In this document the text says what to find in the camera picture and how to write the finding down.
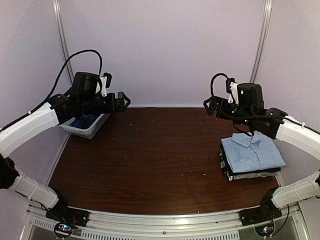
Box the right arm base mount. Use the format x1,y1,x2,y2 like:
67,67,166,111
238,187,282,226

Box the blue plaid long sleeve shirt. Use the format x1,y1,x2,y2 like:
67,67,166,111
69,114,99,129

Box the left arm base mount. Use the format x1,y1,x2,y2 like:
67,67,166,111
42,188,89,227

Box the right aluminium frame post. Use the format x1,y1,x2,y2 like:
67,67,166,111
250,0,273,83

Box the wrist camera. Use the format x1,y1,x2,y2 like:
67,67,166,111
225,78,239,105
95,72,112,97

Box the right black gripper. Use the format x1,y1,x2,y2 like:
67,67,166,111
204,95,254,128

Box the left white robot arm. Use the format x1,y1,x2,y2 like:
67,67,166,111
0,72,131,222

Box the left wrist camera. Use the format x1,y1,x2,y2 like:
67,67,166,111
95,72,112,97

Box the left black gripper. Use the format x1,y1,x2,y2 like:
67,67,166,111
79,92,131,116

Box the left aluminium frame post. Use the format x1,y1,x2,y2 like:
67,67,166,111
52,0,74,85

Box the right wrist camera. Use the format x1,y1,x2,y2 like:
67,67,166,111
225,78,239,105

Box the right circuit board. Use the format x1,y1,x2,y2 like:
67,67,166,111
254,224,275,238

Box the aluminium frame post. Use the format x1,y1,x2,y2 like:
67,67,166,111
52,0,74,85
250,0,273,83

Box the circuit board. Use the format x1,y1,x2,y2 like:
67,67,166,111
254,224,275,238
53,222,75,238

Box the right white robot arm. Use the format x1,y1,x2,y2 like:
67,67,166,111
203,79,320,221

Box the light blue folded shirt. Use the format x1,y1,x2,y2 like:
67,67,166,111
221,133,286,173

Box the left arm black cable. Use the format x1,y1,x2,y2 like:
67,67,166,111
24,49,104,116

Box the left circuit board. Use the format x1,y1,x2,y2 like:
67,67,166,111
53,222,75,238

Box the white plastic mesh basket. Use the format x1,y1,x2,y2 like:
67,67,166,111
60,113,111,140

